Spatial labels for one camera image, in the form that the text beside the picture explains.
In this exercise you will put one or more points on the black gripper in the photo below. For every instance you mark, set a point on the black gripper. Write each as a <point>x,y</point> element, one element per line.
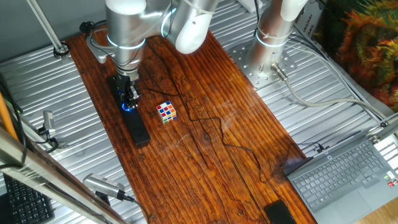
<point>124,84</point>

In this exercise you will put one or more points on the black soundbar speaker with knob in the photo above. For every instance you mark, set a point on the black soundbar speaker with knob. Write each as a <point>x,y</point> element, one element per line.
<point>136,130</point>

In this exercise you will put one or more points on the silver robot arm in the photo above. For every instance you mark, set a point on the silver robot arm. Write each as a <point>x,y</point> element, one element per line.
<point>124,28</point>

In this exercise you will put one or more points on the rubik's cube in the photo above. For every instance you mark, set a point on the rubik's cube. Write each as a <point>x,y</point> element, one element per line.
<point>166,112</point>

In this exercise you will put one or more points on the metal clamp tool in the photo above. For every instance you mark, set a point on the metal clamp tool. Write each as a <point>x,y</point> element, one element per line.
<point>48,119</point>

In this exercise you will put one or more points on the brown wood grain board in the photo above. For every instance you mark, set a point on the brown wood grain board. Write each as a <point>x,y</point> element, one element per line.
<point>202,171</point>

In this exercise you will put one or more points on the aluminium stand pole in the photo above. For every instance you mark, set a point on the aluminium stand pole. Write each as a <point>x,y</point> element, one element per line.
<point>388,126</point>
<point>46,28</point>

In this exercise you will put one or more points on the orange pole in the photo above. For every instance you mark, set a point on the orange pole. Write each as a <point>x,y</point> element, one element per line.
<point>6,118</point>

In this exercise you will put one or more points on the black keyboard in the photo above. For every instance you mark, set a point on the black keyboard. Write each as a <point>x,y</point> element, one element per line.
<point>28,205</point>

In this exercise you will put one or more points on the small white box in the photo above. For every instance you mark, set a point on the small white box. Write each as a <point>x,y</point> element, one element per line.
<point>247,4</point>

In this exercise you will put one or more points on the black smartphone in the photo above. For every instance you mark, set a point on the black smartphone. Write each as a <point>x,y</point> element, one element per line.
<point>278,214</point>

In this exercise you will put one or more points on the white lettered box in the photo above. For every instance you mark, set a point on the white lettered box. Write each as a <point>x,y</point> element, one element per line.
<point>308,21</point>

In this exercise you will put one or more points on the grey laptop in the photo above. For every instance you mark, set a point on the grey laptop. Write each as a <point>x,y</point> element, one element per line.
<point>342,186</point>

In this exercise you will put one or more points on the colourful furry cloth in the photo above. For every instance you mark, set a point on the colourful furry cloth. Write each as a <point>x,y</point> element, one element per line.
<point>367,46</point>

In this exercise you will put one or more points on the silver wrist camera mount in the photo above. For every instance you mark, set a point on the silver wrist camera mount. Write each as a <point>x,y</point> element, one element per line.
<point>101,57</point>

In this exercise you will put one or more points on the silver grilled camera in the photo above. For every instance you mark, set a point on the silver grilled camera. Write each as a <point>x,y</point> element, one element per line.
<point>102,185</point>

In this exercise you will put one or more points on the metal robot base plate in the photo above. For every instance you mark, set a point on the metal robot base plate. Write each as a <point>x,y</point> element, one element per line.
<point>241,59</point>

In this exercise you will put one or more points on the aluminium frame beam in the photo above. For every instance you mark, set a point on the aluminium frame beam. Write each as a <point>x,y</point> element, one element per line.
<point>46,183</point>

